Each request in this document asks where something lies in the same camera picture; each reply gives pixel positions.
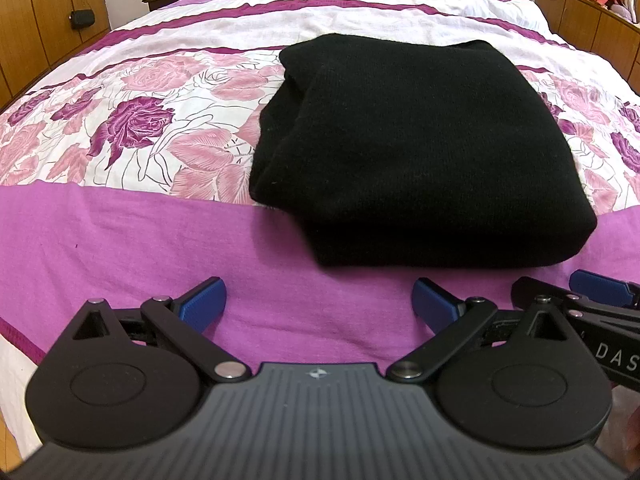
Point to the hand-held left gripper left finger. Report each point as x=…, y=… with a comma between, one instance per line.
x=202, y=302

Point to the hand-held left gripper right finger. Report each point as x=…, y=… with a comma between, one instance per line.
x=435, y=305

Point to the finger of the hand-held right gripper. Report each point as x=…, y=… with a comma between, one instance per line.
x=600, y=285
x=537, y=287

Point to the black knit sweater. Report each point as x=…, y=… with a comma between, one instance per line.
x=410, y=150

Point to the purple floral bed sheet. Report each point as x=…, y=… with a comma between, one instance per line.
x=150, y=240

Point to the wooden cabinet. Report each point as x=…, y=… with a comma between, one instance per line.
x=580, y=25

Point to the wooden wardrobe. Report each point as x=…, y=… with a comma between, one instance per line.
x=45, y=0

